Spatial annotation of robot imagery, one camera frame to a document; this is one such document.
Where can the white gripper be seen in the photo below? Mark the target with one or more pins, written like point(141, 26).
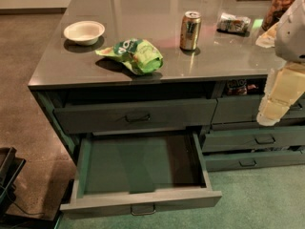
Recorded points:
point(292, 37)

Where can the orange soda can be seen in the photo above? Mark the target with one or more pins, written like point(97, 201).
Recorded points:
point(190, 30)

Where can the top right drawer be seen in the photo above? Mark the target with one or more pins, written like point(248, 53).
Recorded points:
point(244, 108)

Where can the middle right drawer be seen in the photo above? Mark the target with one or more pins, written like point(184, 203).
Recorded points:
point(233, 140)

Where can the open middle left drawer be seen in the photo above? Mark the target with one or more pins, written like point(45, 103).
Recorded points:
point(139, 174)

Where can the top left drawer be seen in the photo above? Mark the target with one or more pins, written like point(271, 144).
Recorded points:
point(129, 116)

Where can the snack bags in shelf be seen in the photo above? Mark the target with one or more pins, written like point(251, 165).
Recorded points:
point(244, 86)

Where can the small silver snack packet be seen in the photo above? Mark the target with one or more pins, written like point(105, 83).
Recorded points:
point(233, 23)

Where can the clear jar of snacks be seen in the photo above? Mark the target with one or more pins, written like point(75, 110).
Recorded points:
point(274, 13)

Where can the green chip bag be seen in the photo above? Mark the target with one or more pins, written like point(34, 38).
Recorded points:
point(138, 55)

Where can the white paper bowl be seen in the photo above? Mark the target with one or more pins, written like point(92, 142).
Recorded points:
point(84, 33)

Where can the black stand on floor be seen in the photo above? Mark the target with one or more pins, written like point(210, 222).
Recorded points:
point(10, 167)

